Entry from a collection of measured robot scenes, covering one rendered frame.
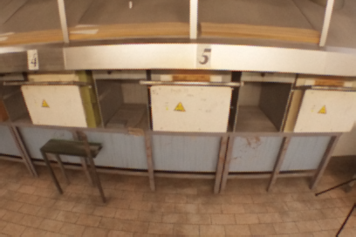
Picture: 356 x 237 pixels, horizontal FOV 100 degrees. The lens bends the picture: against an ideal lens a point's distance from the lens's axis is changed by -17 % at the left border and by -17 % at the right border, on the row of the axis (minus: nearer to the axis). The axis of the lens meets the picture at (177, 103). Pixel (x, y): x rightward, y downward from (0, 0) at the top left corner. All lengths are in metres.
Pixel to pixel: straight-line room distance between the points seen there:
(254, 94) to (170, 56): 1.41
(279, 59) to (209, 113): 0.64
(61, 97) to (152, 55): 0.94
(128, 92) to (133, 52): 1.14
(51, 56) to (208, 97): 1.17
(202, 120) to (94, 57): 0.92
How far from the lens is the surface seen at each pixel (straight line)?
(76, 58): 1.33
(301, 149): 2.23
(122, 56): 1.18
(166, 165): 2.01
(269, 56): 1.22
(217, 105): 1.42
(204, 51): 1.12
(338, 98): 1.88
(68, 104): 1.73
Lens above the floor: 1.74
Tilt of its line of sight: 24 degrees down
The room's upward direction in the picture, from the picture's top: straight up
